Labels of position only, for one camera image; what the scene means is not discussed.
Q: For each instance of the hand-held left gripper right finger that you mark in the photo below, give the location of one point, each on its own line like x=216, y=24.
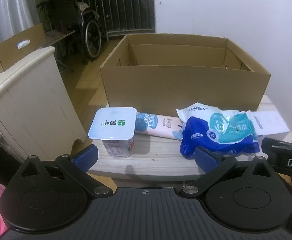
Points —
x=206, y=161

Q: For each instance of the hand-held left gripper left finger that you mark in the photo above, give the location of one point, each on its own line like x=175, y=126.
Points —
x=85, y=158

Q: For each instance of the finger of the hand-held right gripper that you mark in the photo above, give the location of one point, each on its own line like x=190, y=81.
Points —
x=283, y=145

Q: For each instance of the white rectangular box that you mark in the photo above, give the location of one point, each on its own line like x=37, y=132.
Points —
x=271, y=123

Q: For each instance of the blue and white wipes packet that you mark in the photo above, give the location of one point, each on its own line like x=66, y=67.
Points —
x=211, y=130

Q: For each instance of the white yogurt cup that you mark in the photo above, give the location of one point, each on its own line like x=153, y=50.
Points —
x=113, y=123

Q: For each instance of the pink and blue tube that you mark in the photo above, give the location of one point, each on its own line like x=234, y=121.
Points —
x=158, y=125

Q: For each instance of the large cardboard box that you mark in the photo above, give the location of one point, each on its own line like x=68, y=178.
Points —
x=181, y=87

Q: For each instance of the white bedside cabinet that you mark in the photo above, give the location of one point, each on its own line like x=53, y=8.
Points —
x=35, y=105

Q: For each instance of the black wheelchair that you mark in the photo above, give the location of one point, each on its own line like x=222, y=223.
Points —
x=93, y=40

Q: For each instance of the metal balcony railing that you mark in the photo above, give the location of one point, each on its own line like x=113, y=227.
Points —
x=130, y=10

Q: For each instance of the white curtain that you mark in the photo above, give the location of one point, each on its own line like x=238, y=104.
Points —
x=5, y=10

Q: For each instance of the folding metal-frame table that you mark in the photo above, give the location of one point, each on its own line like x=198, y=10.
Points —
x=60, y=36

